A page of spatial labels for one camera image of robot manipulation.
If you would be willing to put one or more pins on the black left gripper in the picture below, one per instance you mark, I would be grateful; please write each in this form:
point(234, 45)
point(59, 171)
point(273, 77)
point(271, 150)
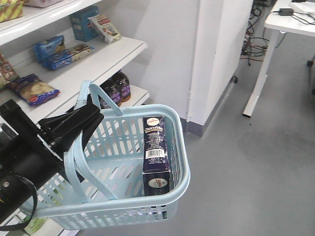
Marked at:
point(64, 128)

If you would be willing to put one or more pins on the light blue plastic basket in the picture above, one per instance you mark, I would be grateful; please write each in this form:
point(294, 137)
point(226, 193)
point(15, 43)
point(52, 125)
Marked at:
point(104, 186)

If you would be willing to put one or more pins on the dark blue Chocofello cookie box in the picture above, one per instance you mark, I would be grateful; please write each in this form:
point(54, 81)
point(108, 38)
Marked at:
point(156, 170)

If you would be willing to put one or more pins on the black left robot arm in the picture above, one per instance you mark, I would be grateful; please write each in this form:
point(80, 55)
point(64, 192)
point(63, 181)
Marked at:
point(35, 155)

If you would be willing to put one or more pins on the blue snack bag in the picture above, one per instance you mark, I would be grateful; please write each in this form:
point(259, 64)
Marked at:
point(33, 90)

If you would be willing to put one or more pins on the blue cookie pack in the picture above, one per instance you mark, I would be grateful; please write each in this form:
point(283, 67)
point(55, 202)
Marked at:
point(68, 56)

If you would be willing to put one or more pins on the white supermarket shelf unit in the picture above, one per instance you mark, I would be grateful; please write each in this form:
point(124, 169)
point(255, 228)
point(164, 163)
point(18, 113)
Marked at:
point(42, 42)

